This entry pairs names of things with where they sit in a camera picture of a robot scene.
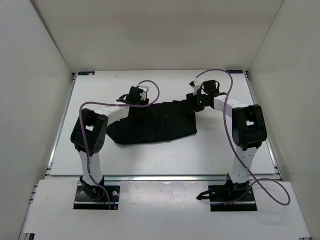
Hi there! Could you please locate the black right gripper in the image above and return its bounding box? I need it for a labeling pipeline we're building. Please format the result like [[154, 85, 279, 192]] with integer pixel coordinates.
[[183, 92, 208, 114]]

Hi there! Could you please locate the black pleated skirt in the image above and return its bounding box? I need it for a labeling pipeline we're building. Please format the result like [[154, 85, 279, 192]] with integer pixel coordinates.
[[106, 100, 197, 145]]

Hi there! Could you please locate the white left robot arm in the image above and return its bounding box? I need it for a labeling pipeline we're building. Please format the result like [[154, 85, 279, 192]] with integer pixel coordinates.
[[70, 83, 149, 201]]

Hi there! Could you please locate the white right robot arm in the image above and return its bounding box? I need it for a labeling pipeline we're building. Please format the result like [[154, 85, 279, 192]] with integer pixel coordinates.
[[187, 80, 267, 200]]

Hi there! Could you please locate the dark right corner label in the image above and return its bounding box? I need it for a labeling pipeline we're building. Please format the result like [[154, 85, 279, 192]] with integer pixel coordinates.
[[225, 69, 244, 74]]

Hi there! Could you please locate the dark corner label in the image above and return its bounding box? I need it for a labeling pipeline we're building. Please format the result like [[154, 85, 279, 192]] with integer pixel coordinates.
[[77, 71, 95, 76], [225, 69, 244, 74]]

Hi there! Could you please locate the dark left corner label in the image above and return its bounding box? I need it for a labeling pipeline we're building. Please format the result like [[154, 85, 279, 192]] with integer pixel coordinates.
[[77, 71, 95, 76]]

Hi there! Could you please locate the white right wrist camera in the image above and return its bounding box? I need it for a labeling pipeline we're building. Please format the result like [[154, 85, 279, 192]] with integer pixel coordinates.
[[189, 79, 203, 95]]

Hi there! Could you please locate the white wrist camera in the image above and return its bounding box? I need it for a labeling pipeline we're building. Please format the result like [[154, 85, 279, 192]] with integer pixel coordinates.
[[136, 85, 149, 101], [189, 79, 203, 95]]

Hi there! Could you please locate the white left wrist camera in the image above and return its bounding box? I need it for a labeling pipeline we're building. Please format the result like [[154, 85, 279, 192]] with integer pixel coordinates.
[[136, 85, 149, 101]]

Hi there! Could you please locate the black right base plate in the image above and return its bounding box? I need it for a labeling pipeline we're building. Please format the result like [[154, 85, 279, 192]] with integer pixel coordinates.
[[196, 185, 258, 212]]

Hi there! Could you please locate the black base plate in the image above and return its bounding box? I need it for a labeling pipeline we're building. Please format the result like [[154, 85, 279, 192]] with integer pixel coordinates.
[[73, 182, 121, 211], [196, 185, 258, 212]]

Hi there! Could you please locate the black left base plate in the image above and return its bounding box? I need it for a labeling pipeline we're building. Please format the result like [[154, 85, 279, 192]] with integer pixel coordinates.
[[73, 182, 121, 211]]

